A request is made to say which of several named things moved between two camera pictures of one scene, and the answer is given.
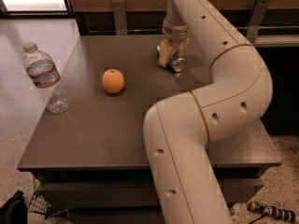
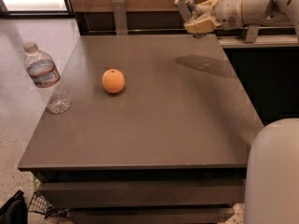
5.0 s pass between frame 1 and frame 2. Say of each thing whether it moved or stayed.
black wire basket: stayed
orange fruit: stayed
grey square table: stayed
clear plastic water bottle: stayed
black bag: stayed
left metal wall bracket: stayed
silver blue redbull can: moved
